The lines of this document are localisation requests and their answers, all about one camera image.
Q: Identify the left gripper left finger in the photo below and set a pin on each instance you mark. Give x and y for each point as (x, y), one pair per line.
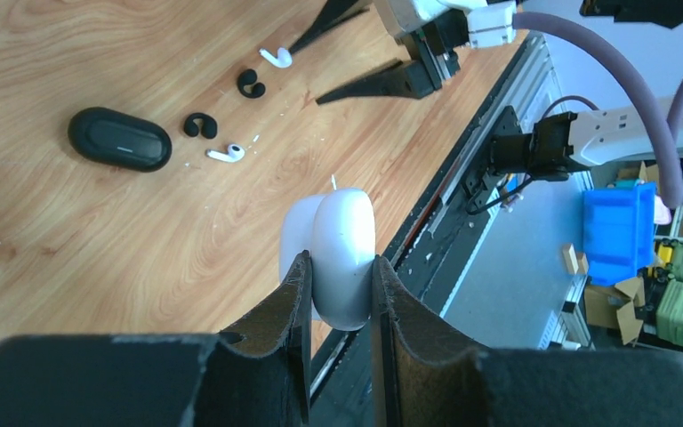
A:
(258, 372)

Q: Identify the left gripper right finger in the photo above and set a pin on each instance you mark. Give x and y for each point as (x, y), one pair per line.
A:
(425, 372)

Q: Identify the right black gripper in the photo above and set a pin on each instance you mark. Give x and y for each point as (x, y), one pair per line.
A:
(398, 79)

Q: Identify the white earbud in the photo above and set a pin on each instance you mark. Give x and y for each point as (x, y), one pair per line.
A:
(282, 58)
(233, 153)

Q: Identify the white earbud charging case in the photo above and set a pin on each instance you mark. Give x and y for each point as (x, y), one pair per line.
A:
(337, 229)

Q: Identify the black earbud charging case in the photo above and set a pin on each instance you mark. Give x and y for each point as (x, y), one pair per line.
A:
(114, 138)

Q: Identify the black earbud right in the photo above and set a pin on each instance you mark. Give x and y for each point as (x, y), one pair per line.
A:
(249, 86)

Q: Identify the black earbud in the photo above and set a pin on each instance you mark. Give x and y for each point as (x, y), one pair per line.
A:
(200, 124)
(249, 86)

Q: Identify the black earbud left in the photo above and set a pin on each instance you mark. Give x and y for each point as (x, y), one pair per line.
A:
(200, 124)

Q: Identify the blue plastic bin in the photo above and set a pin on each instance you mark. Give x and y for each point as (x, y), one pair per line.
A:
(618, 232)

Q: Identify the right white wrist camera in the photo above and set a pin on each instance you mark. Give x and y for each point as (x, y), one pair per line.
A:
(477, 24)

